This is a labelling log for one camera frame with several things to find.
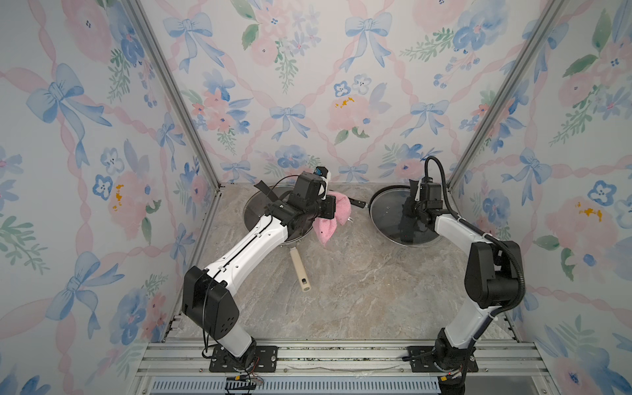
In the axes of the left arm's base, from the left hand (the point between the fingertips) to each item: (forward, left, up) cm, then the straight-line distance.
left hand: (336, 200), depth 78 cm
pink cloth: (-10, +4, -1) cm, 11 cm away
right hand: (+12, -31, -14) cm, 36 cm away
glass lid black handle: (+3, -28, -18) cm, 34 cm away
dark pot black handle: (+17, -23, -26) cm, 39 cm away
